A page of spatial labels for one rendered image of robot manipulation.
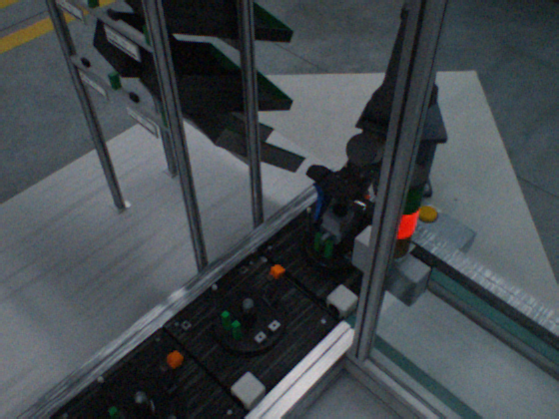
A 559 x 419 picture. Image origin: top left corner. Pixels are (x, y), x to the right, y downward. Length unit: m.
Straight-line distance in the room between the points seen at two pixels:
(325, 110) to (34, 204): 0.84
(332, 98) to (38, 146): 1.76
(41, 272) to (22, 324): 0.13
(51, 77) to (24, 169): 0.72
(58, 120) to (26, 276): 1.86
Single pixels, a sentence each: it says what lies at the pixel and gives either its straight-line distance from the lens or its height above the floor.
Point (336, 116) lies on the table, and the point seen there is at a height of 0.86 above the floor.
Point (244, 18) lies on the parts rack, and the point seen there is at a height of 1.45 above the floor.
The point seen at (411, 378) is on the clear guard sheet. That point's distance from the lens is 1.07.
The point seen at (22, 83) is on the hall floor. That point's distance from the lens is 3.57.
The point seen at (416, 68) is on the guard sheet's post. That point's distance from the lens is 0.63.
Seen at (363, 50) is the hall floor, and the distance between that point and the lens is 3.53.
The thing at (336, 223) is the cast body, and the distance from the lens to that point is 1.15.
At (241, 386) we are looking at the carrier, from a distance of 1.07.
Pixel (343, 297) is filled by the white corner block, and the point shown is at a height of 0.99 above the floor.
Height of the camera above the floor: 1.97
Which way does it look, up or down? 49 degrees down
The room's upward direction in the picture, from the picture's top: 1 degrees counter-clockwise
